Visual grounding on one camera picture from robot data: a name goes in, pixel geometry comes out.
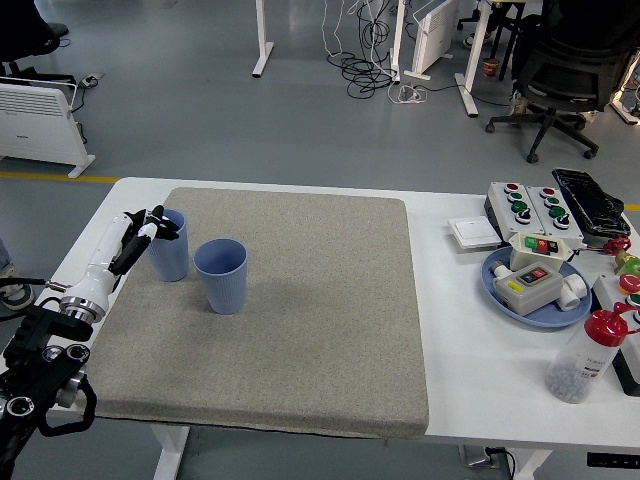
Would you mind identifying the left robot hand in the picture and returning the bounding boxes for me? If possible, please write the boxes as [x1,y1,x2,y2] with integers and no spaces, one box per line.
[62,204,181,317]

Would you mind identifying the blue ribbed plastic cup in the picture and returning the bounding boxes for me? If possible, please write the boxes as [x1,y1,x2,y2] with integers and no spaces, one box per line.
[193,238,249,315]
[144,209,190,283]

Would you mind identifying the person's shoe white and green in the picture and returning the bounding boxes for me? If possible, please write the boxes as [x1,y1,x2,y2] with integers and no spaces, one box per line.
[0,264,35,311]

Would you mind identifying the white table leg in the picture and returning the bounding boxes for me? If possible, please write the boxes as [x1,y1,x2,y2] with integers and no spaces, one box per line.
[149,424,191,480]
[517,447,554,480]

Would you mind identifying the grey-brown foam mat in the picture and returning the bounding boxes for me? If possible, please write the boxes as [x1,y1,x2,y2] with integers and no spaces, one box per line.
[88,187,430,440]

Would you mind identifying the white desk leg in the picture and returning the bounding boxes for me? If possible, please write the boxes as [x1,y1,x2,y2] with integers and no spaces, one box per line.
[453,0,494,119]
[609,97,640,126]
[251,0,275,78]
[388,0,407,71]

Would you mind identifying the white four-button control box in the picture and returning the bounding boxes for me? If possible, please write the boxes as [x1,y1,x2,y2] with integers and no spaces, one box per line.
[524,185,585,250]
[488,181,545,236]

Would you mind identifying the person's black white shoe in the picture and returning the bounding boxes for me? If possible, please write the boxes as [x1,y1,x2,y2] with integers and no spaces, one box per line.
[463,29,494,49]

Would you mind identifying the blue plate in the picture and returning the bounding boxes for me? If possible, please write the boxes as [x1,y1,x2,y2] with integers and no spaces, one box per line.
[480,246,593,329]

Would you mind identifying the person's beige shoe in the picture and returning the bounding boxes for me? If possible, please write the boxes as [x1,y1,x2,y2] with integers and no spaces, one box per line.
[509,89,532,116]

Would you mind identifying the white pipe fitting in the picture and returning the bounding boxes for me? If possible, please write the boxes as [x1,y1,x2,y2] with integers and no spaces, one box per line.
[558,272,588,312]

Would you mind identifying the clear bottle with red cap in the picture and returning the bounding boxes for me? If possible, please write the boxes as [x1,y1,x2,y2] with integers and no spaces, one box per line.
[544,302,640,405]

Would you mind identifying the black wrapped plastic tray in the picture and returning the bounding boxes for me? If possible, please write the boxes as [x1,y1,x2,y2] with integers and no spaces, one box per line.
[551,167,632,237]

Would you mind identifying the black mesh office chair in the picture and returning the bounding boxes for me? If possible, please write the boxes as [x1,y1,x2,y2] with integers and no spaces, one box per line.
[485,0,640,165]

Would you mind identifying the emergency stop button box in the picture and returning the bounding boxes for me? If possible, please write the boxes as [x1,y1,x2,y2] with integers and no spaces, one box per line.
[591,272,640,397]

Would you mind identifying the black table control panel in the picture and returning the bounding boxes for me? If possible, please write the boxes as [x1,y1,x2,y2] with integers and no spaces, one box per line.
[586,451,640,469]

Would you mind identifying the white panel heater with handle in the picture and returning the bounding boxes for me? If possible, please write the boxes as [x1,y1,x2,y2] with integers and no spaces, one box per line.
[0,79,96,180]

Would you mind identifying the white hanging cable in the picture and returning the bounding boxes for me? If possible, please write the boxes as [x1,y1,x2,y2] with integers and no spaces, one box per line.
[319,0,361,59]

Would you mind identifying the black cable bundle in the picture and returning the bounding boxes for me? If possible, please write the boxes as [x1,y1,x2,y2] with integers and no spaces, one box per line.
[327,0,401,99]

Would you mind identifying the white wall switch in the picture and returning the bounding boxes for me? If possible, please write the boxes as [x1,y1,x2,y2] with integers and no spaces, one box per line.
[446,215,503,251]

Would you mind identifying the grey power strip with cable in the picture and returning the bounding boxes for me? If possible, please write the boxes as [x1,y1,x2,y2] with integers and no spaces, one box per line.
[457,443,516,480]

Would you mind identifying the white switch box green red buttons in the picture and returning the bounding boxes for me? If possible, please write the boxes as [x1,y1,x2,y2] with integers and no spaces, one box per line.
[508,231,575,274]

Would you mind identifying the grey switch box red button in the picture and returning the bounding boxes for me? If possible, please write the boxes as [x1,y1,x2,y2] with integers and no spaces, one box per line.
[493,262,565,317]

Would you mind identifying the brass valve with red handle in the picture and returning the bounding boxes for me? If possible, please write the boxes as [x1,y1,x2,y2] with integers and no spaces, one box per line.
[602,237,640,274]

